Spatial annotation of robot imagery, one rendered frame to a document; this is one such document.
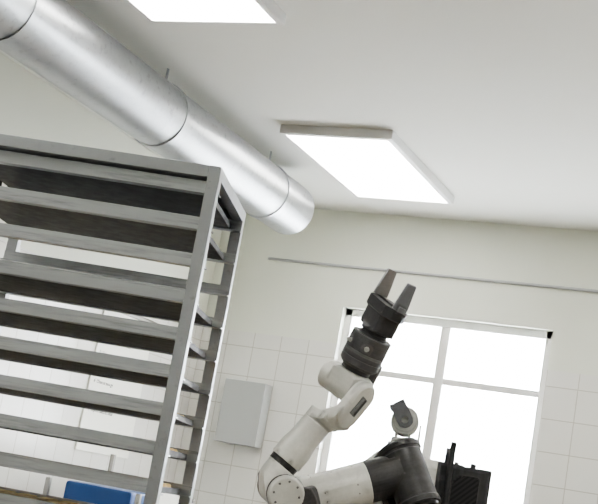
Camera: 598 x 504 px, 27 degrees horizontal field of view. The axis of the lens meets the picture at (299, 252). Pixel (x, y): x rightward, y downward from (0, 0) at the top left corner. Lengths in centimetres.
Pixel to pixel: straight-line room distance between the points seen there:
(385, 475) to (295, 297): 584
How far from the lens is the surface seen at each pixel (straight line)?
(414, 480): 269
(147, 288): 301
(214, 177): 301
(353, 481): 267
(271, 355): 846
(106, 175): 309
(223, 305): 340
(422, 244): 826
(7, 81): 668
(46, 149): 312
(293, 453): 264
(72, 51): 529
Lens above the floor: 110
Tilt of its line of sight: 11 degrees up
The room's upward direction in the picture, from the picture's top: 10 degrees clockwise
